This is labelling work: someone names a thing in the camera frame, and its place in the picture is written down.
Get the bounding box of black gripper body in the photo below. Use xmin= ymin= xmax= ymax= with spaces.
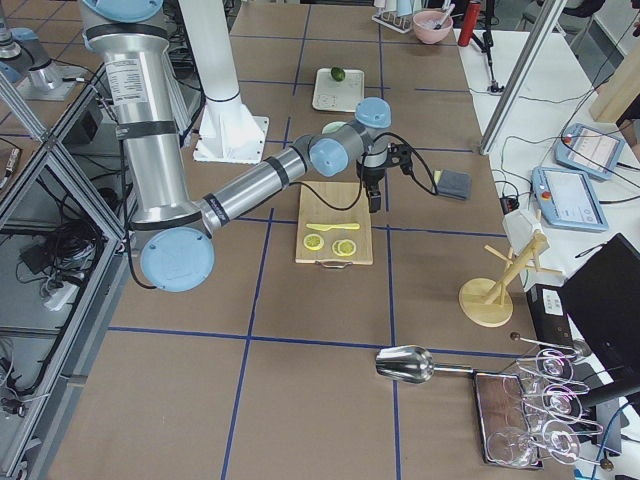
xmin=356 ymin=143 xmax=412 ymax=193

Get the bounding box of upper lemon slice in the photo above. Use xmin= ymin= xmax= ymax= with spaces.
xmin=303 ymin=233 xmax=325 ymax=251

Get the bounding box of green avocado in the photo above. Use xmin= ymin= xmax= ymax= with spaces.
xmin=330 ymin=67 xmax=346 ymax=82

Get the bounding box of lower lemon slice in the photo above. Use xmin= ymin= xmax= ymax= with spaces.
xmin=331 ymin=239 xmax=357 ymax=257

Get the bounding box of black laptop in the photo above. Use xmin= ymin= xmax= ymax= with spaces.
xmin=560 ymin=233 xmax=639 ymax=373

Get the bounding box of yellow plastic knife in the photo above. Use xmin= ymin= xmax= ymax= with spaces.
xmin=305 ymin=223 xmax=361 ymax=232

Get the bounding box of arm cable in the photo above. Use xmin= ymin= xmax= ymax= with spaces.
xmin=299 ymin=130 xmax=441 ymax=211

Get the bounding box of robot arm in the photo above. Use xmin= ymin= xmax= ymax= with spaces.
xmin=79 ymin=1 xmax=392 ymax=293

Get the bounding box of near teach pendant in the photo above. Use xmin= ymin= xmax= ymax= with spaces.
xmin=531 ymin=167 xmax=609 ymax=232

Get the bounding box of bamboo cutting board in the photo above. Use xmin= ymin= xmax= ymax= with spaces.
xmin=295 ymin=181 xmax=374 ymax=265

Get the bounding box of wooden mug tree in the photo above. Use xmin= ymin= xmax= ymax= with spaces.
xmin=458 ymin=209 xmax=563 ymax=328

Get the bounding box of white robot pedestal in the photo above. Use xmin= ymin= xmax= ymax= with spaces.
xmin=179 ymin=0 xmax=269 ymax=164

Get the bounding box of white bear tray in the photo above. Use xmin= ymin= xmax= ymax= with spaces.
xmin=312 ymin=68 xmax=364 ymax=113

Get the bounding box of far teach pendant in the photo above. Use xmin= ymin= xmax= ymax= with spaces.
xmin=555 ymin=123 xmax=625 ymax=181

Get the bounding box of red bottle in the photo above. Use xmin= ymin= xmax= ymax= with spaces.
xmin=458 ymin=0 xmax=481 ymax=47

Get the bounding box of steel scoop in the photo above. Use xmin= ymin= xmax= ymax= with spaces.
xmin=375 ymin=345 xmax=474 ymax=384

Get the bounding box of green bowl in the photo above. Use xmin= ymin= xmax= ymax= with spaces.
xmin=322 ymin=121 xmax=345 ymax=134

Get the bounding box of grey folded cloth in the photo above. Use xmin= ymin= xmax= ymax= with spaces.
xmin=434 ymin=170 xmax=472 ymax=201

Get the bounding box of lemon slice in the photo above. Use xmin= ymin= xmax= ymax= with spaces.
xmin=303 ymin=233 xmax=325 ymax=251
xmin=331 ymin=239 xmax=357 ymax=257

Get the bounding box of pink ice bowl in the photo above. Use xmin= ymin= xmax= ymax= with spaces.
xmin=412 ymin=10 xmax=453 ymax=45

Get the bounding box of teach pendant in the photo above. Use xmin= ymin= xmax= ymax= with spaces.
xmin=531 ymin=167 xmax=609 ymax=232
xmin=555 ymin=123 xmax=625 ymax=181

